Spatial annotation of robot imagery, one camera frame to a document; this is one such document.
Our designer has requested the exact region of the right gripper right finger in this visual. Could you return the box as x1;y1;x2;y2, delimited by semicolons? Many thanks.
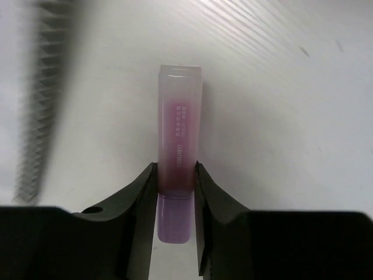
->
195;164;372;279

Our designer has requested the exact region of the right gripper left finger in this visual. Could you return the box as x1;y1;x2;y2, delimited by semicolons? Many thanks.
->
1;163;157;279

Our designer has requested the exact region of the pastel purple highlighter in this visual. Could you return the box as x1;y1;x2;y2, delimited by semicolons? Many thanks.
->
157;65;203;244

